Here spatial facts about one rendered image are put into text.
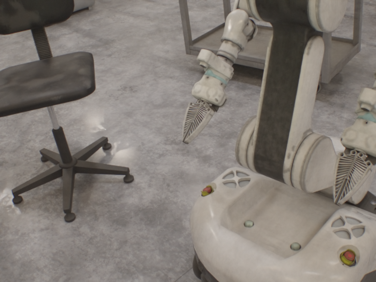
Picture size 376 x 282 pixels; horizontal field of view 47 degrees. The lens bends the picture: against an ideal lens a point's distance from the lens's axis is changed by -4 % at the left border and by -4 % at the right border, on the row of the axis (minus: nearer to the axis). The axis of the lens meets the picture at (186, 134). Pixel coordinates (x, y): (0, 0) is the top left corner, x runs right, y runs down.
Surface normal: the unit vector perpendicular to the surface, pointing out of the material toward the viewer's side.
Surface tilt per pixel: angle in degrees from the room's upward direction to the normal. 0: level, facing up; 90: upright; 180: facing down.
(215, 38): 0
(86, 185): 0
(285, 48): 70
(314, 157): 81
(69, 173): 9
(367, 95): 41
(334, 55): 0
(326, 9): 89
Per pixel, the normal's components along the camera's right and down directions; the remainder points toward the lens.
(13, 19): 0.19, 0.42
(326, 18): 0.55, 0.50
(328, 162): 0.73, 0.29
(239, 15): -0.44, -0.37
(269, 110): -0.67, 0.15
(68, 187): -0.11, -0.75
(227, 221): 0.84, -0.11
